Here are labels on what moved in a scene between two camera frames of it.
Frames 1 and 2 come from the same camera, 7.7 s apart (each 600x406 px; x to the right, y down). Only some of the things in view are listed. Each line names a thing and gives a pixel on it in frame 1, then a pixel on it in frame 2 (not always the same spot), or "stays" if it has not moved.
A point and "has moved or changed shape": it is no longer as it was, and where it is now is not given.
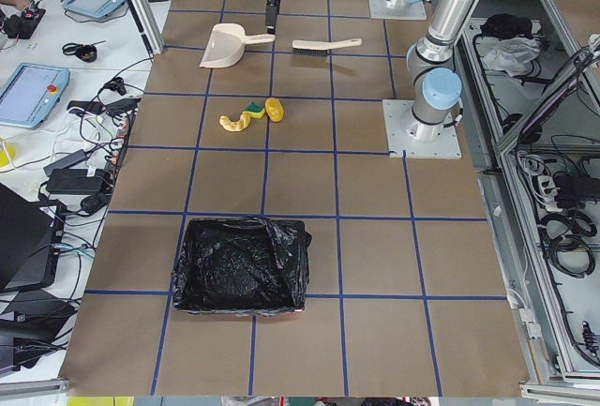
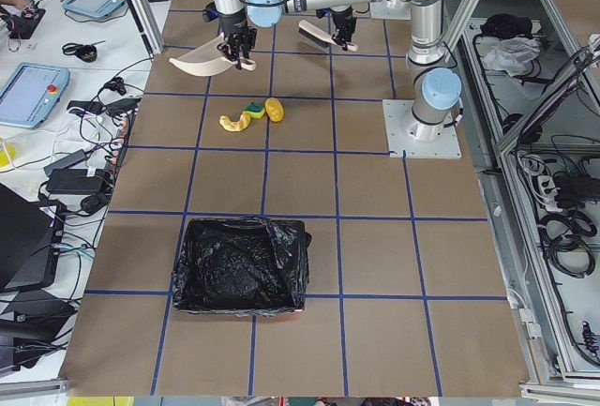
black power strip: [121, 143] stays
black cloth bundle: [504, 26] stays
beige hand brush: [307, 47] → [321, 37]
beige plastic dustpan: [227, 43] has moved or changed shape
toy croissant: [236, 126] stays
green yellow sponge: [255, 111] stays
